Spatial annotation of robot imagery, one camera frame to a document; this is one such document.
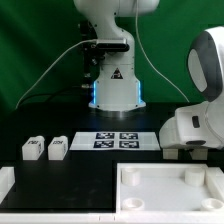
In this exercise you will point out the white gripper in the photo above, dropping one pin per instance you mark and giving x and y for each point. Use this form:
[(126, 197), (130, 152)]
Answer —
[(194, 127)]

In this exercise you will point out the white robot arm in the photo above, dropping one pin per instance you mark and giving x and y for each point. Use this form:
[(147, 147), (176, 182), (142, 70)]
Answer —
[(118, 90)]

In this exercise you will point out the white sheet with markers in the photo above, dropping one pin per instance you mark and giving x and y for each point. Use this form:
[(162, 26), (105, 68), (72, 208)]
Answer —
[(137, 141)]

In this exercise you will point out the white obstacle right bracket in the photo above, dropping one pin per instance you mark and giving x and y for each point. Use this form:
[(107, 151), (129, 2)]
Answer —
[(215, 182)]

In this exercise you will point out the white obstacle bracket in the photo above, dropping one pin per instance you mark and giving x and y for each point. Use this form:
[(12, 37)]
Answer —
[(7, 180), (215, 182)]

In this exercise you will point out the black camera on stand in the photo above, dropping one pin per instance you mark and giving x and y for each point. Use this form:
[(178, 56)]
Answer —
[(94, 53)]

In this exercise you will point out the white obstacle left bracket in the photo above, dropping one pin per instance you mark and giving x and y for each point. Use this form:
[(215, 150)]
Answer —
[(7, 180)]

